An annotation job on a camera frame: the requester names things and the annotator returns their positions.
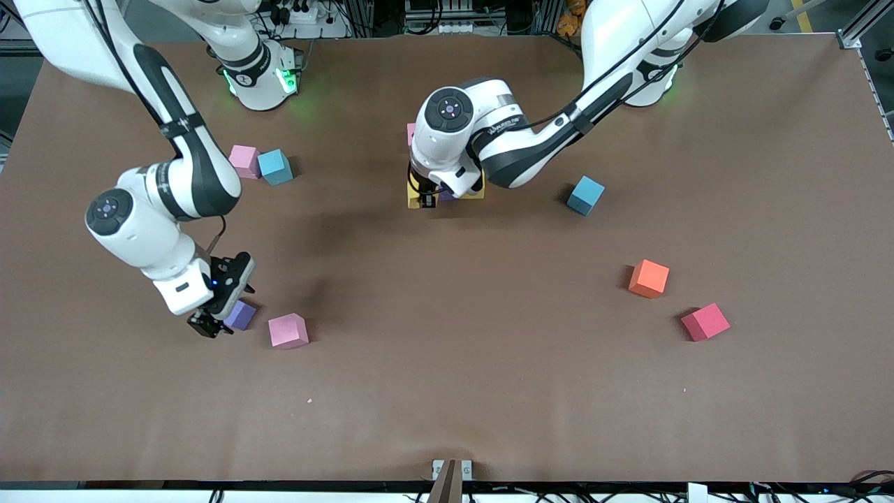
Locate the orange foam cube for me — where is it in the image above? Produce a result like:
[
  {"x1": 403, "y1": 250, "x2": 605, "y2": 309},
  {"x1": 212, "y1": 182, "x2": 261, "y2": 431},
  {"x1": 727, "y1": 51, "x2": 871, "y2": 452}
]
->
[{"x1": 628, "y1": 258, "x2": 671, "y2": 300}]

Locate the blue foam cube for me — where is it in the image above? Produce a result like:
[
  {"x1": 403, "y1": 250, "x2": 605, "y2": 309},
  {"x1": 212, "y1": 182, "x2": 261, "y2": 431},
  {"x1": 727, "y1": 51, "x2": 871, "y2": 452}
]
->
[
  {"x1": 257, "y1": 148, "x2": 295, "y2": 187},
  {"x1": 566, "y1": 175, "x2": 606, "y2": 217}
]

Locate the brown paper table cover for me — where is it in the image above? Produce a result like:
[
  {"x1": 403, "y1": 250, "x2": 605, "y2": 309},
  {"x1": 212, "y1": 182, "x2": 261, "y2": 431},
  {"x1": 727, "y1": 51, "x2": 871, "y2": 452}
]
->
[{"x1": 0, "y1": 34, "x2": 894, "y2": 483}]

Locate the white electrical device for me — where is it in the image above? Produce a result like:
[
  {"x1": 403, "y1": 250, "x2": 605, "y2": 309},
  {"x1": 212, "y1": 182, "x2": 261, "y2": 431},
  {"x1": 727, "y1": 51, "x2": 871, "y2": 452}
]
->
[{"x1": 404, "y1": 0, "x2": 490, "y2": 36}]

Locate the orange snack bag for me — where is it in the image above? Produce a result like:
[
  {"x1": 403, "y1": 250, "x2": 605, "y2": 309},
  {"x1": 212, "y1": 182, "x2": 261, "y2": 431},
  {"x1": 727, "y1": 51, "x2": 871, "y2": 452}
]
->
[{"x1": 557, "y1": 0, "x2": 591, "y2": 37}]

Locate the white power strip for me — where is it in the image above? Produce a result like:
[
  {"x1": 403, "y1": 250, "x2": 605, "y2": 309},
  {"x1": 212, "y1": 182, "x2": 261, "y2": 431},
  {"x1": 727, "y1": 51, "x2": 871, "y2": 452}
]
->
[{"x1": 262, "y1": 0, "x2": 350, "y2": 39}]

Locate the magenta foam cube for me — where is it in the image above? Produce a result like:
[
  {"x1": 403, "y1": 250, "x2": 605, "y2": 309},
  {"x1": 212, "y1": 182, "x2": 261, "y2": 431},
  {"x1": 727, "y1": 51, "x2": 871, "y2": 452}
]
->
[{"x1": 683, "y1": 302, "x2": 731, "y2": 342}]

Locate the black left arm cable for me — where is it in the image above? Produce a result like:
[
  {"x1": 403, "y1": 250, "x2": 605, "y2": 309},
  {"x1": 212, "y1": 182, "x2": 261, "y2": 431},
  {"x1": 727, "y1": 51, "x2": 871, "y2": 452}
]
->
[{"x1": 407, "y1": 0, "x2": 727, "y2": 193}]

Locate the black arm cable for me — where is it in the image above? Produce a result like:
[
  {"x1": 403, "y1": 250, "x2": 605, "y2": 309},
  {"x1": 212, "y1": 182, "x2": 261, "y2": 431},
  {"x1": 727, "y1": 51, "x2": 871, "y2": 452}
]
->
[
  {"x1": 84, "y1": 0, "x2": 228, "y2": 257},
  {"x1": 407, "y1": 0, "x2": 727, "y2": 193}
]

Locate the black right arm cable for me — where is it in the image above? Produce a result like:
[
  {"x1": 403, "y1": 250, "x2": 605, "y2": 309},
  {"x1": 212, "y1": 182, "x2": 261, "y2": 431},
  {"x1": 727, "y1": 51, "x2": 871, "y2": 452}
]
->
[{"x1": 84, "y1": 0, "x2": 228, "y2": 257}]

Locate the small metal bracket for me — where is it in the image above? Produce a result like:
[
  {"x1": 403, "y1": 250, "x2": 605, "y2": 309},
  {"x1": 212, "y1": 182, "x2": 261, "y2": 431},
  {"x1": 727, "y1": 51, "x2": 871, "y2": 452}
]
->
[{"x1": 432, "y1": 459, "x2": 473, "y2": 481}]

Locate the brown post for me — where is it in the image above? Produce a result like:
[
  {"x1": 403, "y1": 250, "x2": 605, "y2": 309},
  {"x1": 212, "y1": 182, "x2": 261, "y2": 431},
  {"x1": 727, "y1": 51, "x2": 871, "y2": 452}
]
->
[{"x1": 427, "y1": 459, "x2": 463, "y2": 503}]

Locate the aluminium frame profile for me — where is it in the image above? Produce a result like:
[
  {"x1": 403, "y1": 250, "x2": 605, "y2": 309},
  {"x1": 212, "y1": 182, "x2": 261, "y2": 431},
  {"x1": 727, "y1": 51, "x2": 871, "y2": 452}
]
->
[
  {"x1": 837, "y1": 0, "x2": 894, "y2": 51},
  {"x1": 0, "y1": 0, "x2": 50, "y2": 57}
]

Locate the aluminium table side rail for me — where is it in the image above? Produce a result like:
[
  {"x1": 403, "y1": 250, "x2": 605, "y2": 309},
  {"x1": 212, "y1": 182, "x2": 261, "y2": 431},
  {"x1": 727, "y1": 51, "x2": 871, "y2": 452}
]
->
[{"x1": 858, "y1": 49, "x2": 894, "y2": 146}]

